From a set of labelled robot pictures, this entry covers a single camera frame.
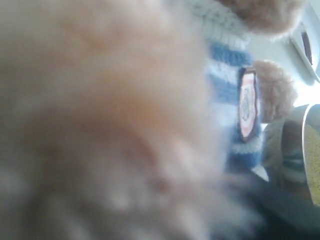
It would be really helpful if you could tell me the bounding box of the steel bowl of millet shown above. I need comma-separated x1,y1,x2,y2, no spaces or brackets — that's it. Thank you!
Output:
262,104,320,205

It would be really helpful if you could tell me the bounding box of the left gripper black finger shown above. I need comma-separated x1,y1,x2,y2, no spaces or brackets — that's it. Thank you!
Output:
229,174,320,240

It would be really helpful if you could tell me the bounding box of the teddy bear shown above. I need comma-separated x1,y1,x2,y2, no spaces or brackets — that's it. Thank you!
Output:
0,0,306,240

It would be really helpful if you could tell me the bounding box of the white rectangular plastic tray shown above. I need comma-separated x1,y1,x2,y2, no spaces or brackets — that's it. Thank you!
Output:
290,22,320,83

